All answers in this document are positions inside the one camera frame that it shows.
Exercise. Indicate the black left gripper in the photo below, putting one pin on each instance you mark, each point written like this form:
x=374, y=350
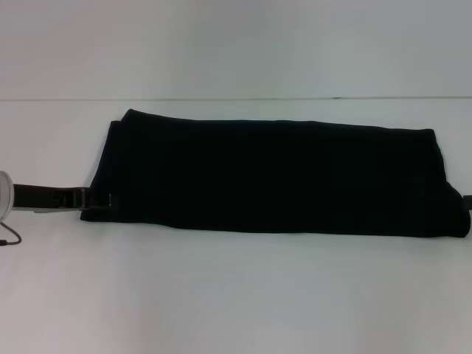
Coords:
x=35, y=197

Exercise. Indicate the black shirt with FREE print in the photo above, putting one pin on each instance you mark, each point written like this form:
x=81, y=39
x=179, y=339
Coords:
x=258, y=177

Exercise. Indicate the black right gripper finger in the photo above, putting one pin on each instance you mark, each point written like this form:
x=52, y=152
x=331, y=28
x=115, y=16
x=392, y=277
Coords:
x=467, y=202

